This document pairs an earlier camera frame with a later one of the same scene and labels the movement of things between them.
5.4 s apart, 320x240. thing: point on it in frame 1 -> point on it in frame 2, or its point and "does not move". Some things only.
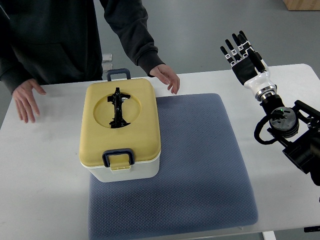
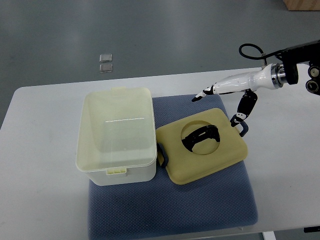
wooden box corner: (302, 5) does not move
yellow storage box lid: (119, 114) -> (200, 145)
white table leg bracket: (269, 235) does not move
